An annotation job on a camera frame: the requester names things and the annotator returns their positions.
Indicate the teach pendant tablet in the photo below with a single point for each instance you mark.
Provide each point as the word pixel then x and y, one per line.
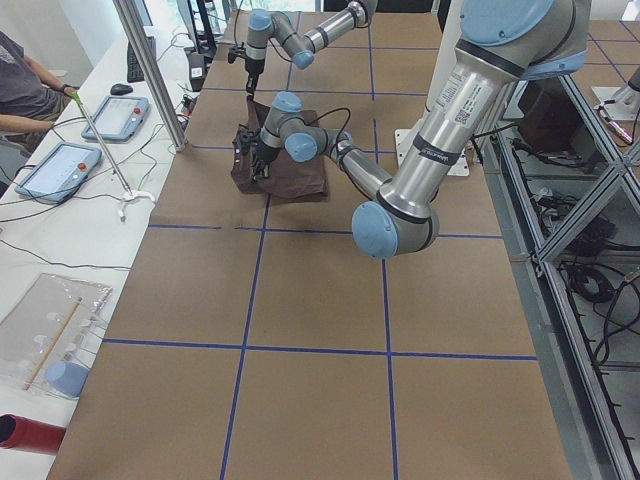
pixel 60 173
pixel 118 118

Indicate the lower teach pendant tablet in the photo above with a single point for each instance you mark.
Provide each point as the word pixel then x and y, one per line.
pixel 60 173

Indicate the long metal rod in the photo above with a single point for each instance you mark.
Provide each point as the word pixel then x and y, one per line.
pixel 130 195

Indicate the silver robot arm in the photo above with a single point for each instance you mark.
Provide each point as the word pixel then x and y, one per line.
pixel 501 42
pixel 265 26

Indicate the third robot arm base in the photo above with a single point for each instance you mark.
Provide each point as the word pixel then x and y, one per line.
pixel 619 104

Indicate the dark brown t-shirt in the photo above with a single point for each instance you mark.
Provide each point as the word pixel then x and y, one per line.
pixel 288 179

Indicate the red cylinder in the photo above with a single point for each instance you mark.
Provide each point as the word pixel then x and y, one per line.
pixel 28 435

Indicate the aluminium frame post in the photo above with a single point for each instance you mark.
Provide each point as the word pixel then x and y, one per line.
pixel 134 30

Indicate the black keyboard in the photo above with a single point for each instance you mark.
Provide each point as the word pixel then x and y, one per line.
pixel 134 71

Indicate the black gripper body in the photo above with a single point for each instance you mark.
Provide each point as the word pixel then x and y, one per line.
pixel 251 69
pixel 263 155

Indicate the seated person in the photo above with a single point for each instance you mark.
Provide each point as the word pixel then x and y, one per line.
pixel 32 98

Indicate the black computer mouse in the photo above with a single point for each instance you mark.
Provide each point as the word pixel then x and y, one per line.
pixel 121 89

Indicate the light blue cup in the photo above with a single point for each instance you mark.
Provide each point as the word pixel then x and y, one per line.
pixel 68 378

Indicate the upper teach pendant tablet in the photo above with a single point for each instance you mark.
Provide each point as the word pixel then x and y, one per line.
pixel 118 118

